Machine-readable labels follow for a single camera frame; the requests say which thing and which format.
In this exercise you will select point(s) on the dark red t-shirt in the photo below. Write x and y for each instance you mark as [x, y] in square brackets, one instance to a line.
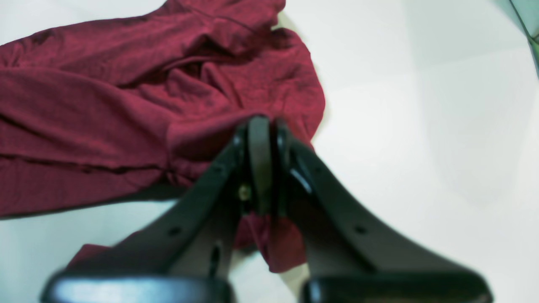
[96, 110]

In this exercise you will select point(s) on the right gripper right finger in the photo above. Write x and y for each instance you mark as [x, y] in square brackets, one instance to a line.
[352, 255]

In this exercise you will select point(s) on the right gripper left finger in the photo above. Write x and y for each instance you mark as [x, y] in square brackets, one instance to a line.
[183, 256]

